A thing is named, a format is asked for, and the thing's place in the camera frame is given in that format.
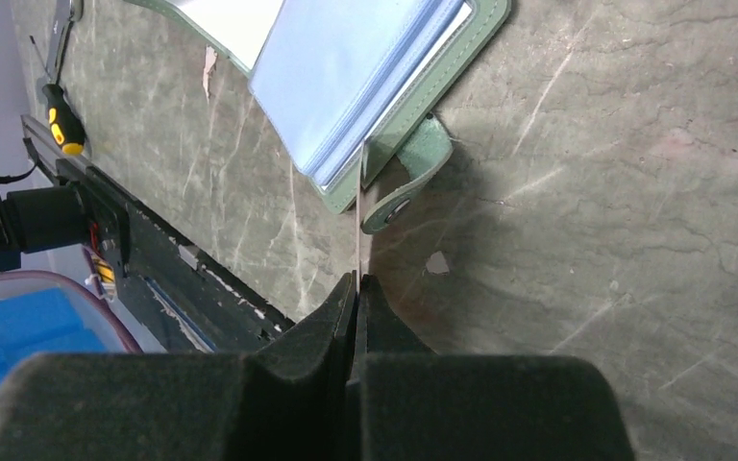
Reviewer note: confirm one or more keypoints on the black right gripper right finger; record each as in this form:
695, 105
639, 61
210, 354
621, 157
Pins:
409, 402

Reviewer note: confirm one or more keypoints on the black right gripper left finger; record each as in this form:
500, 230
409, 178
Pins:
285, 401

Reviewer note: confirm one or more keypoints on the gold credit card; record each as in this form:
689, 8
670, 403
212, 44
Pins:
359, 215

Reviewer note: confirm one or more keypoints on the green card holder wallet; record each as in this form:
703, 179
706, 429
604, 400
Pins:
330, 74

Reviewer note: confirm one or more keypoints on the blue plastic bin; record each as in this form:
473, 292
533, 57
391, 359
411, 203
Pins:
45, 321

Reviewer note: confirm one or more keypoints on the yellow black screwdriver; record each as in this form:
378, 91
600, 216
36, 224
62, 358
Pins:
63, 122

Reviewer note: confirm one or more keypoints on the silver open-end wrench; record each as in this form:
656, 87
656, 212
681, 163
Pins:
67, 13

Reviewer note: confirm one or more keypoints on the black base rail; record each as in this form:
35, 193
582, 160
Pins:
188, 301

